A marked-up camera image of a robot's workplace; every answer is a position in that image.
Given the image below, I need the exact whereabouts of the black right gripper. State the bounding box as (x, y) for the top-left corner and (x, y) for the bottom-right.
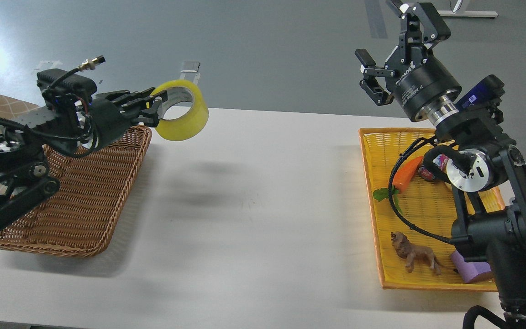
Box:
(354, 0), (462, 122)

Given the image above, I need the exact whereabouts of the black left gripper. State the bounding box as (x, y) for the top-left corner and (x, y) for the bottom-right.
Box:
(89, 89), (168, 150)

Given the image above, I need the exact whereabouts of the yellow tape roll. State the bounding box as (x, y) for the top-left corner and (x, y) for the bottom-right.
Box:
(150, 80), (209, 141)

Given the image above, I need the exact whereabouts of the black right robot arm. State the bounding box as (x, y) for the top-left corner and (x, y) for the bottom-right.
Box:
(356, 0), (526, 329)

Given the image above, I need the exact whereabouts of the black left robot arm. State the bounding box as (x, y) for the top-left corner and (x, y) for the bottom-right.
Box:
(0, 87), (168, 231)

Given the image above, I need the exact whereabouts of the white stand base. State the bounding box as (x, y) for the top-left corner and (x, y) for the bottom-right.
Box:
(438, 0), (499, 19)

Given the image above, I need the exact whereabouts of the small soda can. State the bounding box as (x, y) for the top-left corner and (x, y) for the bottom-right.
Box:
(417, 154), (449, 183)

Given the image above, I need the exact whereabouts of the orange toy carrot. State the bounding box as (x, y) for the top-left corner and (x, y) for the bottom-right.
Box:
(372, 156), (424, 215)

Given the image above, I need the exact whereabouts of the brown wicker basket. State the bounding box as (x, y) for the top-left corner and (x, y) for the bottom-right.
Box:
(0, 126), (152, 258)

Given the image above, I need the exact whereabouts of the yellow woven basket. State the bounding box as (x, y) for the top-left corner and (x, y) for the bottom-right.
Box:
(359, 127), (497, 292)

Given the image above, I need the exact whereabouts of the brown toy lion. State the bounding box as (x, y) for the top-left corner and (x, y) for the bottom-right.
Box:
(390, 231), (459, 275)

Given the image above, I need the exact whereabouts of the purple foam block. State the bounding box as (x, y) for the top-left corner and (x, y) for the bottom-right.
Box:
(449, 250), (494, 284)

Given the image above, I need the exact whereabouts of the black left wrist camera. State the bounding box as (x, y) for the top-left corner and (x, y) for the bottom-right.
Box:
(36, 68), (97, 99)

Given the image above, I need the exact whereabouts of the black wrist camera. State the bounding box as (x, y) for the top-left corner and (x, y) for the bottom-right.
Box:
(36, 68), (97, 99)
(454, 74), (505, 111)

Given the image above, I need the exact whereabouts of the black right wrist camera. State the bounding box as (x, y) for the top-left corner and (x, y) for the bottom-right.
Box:
(454, 74), (505, 111)

